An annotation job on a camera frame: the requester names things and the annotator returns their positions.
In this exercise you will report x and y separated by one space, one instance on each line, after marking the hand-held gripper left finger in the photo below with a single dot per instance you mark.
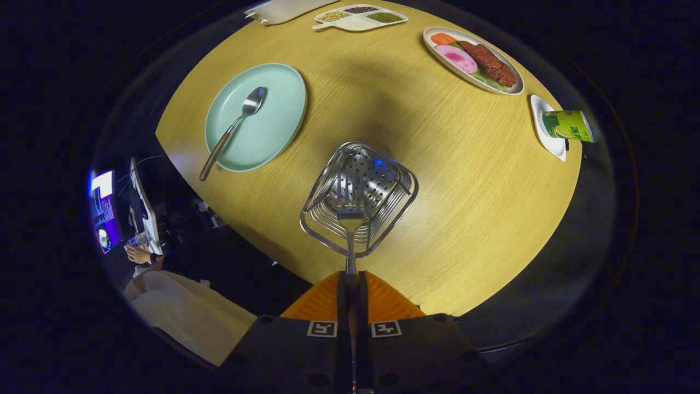
295 355

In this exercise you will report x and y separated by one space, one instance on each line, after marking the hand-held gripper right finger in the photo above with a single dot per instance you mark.
415 355

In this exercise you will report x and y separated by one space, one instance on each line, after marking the white cloth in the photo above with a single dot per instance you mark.
191 317

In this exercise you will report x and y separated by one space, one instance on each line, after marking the perforated metal basket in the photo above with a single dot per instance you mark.
385 164

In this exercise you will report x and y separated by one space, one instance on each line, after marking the pale green round plate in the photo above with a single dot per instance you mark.
268 131

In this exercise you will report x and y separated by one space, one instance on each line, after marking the glowing screen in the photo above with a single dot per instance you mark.
104 210

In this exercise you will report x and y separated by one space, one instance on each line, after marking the white square coaster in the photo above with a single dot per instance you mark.
538 115

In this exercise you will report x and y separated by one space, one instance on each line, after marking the green label drink bottle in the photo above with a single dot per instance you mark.
569 126

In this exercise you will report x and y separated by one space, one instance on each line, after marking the green lettuce leaf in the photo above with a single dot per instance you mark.
490 83

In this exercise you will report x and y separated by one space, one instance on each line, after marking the white oval plate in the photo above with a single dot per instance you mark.
437 57

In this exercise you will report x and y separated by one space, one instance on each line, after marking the pink round food slice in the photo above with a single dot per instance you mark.
456 57

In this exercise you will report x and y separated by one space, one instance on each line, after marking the brown meat pieces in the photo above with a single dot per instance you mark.
486 61

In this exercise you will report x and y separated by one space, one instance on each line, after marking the orange carrot piece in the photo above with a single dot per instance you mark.
442 38

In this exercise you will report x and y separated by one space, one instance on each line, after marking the white divided dish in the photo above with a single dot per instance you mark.
358 24

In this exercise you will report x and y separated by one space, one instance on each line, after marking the green bean pile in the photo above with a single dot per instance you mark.
384 17

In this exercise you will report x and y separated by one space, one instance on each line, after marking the yellow bean pile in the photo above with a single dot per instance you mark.
332 16

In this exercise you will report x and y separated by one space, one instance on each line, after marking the white toaster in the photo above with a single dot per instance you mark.
290 10

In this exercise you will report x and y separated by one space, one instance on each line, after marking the dark bean pile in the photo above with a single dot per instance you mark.
361 9

